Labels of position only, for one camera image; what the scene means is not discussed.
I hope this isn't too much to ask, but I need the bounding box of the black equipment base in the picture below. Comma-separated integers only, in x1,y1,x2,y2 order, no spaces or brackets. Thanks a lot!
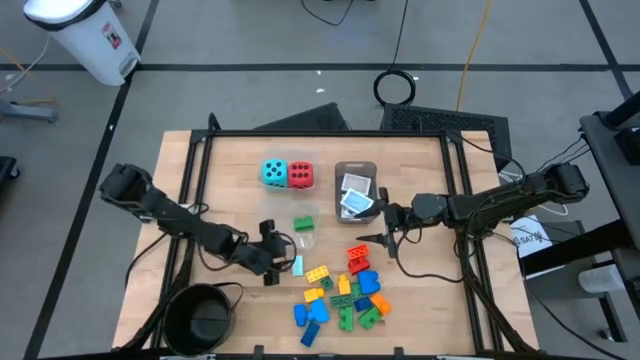
0,155,21,199

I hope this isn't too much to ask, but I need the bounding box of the grey floor stand foot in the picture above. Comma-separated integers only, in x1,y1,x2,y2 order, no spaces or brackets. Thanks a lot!
0,99,59,124

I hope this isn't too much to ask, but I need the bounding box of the white pedal trash can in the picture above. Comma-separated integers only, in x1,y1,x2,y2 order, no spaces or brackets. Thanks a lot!
23,0,143,87

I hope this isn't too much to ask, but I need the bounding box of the blue rounded toy block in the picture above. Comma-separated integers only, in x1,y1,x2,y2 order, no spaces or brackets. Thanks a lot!
306,298,331,325

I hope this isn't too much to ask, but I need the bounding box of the white printed paper sign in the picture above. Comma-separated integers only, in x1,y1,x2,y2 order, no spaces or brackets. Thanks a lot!
509,214,554,259

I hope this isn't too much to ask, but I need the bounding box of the orange toy block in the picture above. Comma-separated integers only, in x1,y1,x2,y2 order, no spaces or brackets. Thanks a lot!
369,292,392,316

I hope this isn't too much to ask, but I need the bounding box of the black chair grey armrest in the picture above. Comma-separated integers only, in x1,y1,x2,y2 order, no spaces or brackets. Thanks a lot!
519,218,640,360

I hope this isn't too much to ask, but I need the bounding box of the clear plastic bin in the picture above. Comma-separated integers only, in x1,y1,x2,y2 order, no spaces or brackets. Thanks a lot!
257,149,320,192
263,189,325,250

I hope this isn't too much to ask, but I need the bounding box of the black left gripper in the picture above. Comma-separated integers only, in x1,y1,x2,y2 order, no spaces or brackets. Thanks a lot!
239,218,295,287

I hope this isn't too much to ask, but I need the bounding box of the red toy block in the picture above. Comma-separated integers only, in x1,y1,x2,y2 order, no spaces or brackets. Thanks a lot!
347,256,371,276

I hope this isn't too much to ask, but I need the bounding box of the red foam die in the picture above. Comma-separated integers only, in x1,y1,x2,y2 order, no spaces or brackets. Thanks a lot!
287,160,316,190

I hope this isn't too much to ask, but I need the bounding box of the dark grey side table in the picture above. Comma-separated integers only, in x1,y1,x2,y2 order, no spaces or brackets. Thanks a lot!
579,89,640,251

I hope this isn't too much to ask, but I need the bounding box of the black slanted panel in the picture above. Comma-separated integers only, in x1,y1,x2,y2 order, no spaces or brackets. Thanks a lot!
253,102,351,132

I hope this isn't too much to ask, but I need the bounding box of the black looped floor cable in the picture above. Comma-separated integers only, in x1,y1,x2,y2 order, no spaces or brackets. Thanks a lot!
301,0,356,27

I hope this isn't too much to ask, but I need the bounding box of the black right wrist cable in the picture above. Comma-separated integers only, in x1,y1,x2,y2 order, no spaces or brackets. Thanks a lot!
394,227,469,285

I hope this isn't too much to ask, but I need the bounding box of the yellow eight-stud toy block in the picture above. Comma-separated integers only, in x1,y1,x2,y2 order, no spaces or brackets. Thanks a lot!
305,265,331,284

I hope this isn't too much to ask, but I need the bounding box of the teal foam die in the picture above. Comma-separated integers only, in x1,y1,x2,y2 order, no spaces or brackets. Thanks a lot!
261,158,290,189

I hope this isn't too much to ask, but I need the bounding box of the smoky grey plastic bin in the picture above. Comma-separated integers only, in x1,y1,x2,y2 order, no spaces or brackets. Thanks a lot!
333,159,380,225

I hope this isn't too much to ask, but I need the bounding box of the black coiled floor cable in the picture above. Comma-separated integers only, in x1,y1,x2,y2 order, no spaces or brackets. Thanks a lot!
372,0,418,107

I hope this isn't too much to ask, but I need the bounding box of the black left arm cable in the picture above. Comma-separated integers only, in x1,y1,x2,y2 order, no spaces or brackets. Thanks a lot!
123,230,169,290

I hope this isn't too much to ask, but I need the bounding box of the yellow floor cable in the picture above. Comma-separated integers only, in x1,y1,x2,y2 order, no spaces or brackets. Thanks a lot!
455,0,495,113

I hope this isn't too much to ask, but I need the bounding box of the black perforated computer case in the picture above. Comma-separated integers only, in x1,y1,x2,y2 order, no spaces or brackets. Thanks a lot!
379,103,514,171

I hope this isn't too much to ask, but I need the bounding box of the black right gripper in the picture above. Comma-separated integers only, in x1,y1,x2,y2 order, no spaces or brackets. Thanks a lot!
355,187,412,260

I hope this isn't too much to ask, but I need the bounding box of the black bucket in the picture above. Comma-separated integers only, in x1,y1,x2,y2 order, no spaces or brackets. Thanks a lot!
160,281,245,357

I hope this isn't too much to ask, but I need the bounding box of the long blue toy block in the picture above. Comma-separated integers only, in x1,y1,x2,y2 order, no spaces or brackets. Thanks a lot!
299,320,322,348

